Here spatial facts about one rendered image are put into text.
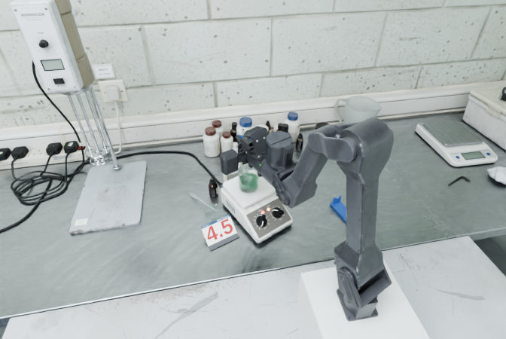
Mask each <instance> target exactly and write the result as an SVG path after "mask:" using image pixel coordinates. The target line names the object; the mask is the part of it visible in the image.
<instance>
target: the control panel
mask: <svg viewBox="0 0 506 339"><path fill-rule="evenodd" d="M275 207H279V208H280V209H281V210H282V211H284V214H282V216H281V217H280V218H275V217H273V215H272V210H273V208H275ZM268 208H270V211H268V210H267V209H268ZM262 211H264V214H263V213H262ZM260 215H265V216H266V217H265V218H266V219H267V225H266V226H264V227H262V228H261V227H259V226H258V225H257V223H256V219H257V217H258V216H260ZM247 217H248V220H249V221H250V223H251V225H252V227H253V228H254V230H255V232H256V234H257V235H258V237H259V238H261V237H262V236H264V235H265V234H268V233H269V232H271V231H273V230H274V229H276V228H277V227H279V226H281V225H283V224H284V223H286V222H287V221H290V220H291V217H290V215H289V214H288V212H287V211H286V209H285V207H284V206H283V205H282V203H281V201H279V198H277V199H275V200H273V201H271V202H269V203H268V204H266V205H264V206H262V207H260V208H258V209H256V210H255V211H253V212H250V213H249V214H247Z"/></svg>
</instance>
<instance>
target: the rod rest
mask: <svg viewBox="0 0 506 339"><path fill-rule="evenodd" d="M340 200H341V196H339V197H338V198H336V197H334V199H333V202H331V204H330V205H331V207H332V208H333V209H334V210H335V211H336V212H337V214H338V215H339V216H340V217H341V218H342V219H343V220H344V221H345V223H346V207H345V206H344V205H343V204H342V202H341V201H340Z"/></svg>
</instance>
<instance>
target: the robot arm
mask: <svg viewBox="0 0 506 339"><path fill-rule="evenodd" d="M307 140H308V142H307V144H306V147H305V149H304V150H303V153H302V155H301V156H300V159H299V161H298V162H296V163H295V162H294V161H293V153H294V146H293V145H292V142H293V139H292V137H291V135H290V134H289V133H286V132H282V131H281V130H280V131H276V132H271V133H270V134H268V130H267V128H265V127H259V126H257V127H254V128H252V129H250V130H246V131H245V134H244V135H243V137H242V136H241V135H236V141H237V144H238V153H237V152H236V151H234V150H233V149H230V150H228V151H225V152H222V153H221V154H220V158H221V171H222V173H223V174H225V175H228V174H231V173H233V172H236V171H237V170H239V167H238V166H239V163H241V162H242V164H243V165H244V164H247V163H248V166H249V167H250V168H252V167H254V168H255V169H256V170H257V171H258V176H259V177H261V176H263V177H264V178H265V179H266V180H267V181H268V182H269V183H270V184H271V185H272V186H273V187H274V188H275V190H276V196H277V197H278V198H279V201H281V203H282V204H283V205H285V206H288V207H289V208H290V209H292V208H294V207H296V206H298V205H300V204H301V203H303V202H305V201H307V200H309V199H310V198H312V197H314V195H315V192H316V189H317V186H318V185H317V184H316V182H315V181H316V179H317V177H318V176H319V173H320V172H321V171H322V169H323V167H324V165H325V164H326V162H327V161H328V159H329V160H336V161H337V165H338V166H339V168H341V170H342V171H343V172H344V174H345V175H346V240H345V241H344V242H342V243H341V244H340V245H338V246H336V247H335V248H334V257H335V260H334V264H335V265H336V270H337V280H338V286H339V288H338V289H337V296H338V298H339V300H340V303H341V306H342V308H343V312H344V314H345V316H346V319H347V321H349V322H351V321H356V320H360V319H368V318H373V317H377V316H378V312H377V310H376V305H377V303H378V300H377V296H378V294H380V293H381V292H382V291H384V290H385V289H386V288H388V287H389V286H390V285H391V284H392V281H391V279H390V277H389V274H388V272H387V270H386V267H385V265H384V263H383V253H382V251H381V250H380V249H379V247H378V246H377V245H376V244H375V238H376V213H377V200H378V186H379V177H380V173H381V172H382V171H383V168H384V167H385V165H386V163H387V162H388V160H389V158H390V154H391V152H392V146H393V143H394V134H393V131H392V129H389V127H388V125H387V124H386V123H385V122H384V121H382V120H380V119H379V118H368V119H367V120H365V121H362V122H355V123H350V124H329V125H326V126H324V127H321V128H318V129H317V130H313V131H312V132H311V133H310V134H309V135H308V138H307Z"/></svg>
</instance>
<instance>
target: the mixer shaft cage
mask: <svg viewBox="0 0 506 339"><path fill-rule="evenodd" d="M85 95H86V98H87V101H88V103H89V106H90V110H91V112H92V114H93V118H94V121H95V123H96V127H97V130H98V131H99V135H100V138H101V140H102V144H97V141H96V138H95V136H94V133H93V130H92V127H91V125H90V122H89V119H88V117H87V113H86V111H85V108H84V105H83V103H82V102H83V101H82V99H81V95H80V94H78V95H76V97H77V99H78V102H79V103H80V106H81V110H82V112H83V114H84V117H85V120H86V122H87V126H88V128H89V131H90V134H91V136H92V138H93V142H94V146H92V147H90V144H89V142H88V140H87V137H86V134H85V132H84V128H83V127H82V124H81V121H80V118H79V117H78V113H77V111H76V108H75V105H74V103H73V101H72V98H71V96H68V98H69V101H70V103H71V105H72V108H73V111H74V113H75V117H76V118H77V121H78V124H79V127H80V128H81V132H82V134H83V136H84V140H85V142H86V144H87V147H88V150H87V152H86V154H87V157H88V158H89V159H90V163H91V164H92V165H96V166H99V165H103V164H106V163H108V162H109V161H110V160H111V159H112V154H111V148H110V146H109V145H106V144H105V141H104V139H103V136H102V132H101V130H100V128H99V124H98V121H97V119H96V115H95V112H94V110H93V107H92V104H91V101H90V98H89V95H88V92H85ZM102 162H103V163H102Z"/></svg>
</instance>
